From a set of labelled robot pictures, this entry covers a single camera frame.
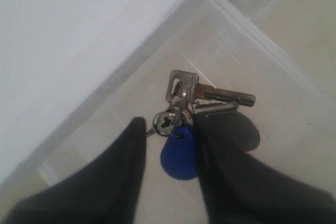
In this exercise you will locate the white plastic drawer cabinet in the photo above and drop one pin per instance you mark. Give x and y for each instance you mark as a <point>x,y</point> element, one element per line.
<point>74,72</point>

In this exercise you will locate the key bunch with blue tag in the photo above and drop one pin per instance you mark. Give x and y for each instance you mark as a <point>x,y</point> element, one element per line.
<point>187,98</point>

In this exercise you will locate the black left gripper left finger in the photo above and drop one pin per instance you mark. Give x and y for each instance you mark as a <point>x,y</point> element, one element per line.
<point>105,191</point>

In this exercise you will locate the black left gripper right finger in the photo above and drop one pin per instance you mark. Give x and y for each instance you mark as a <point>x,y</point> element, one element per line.
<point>238,188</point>

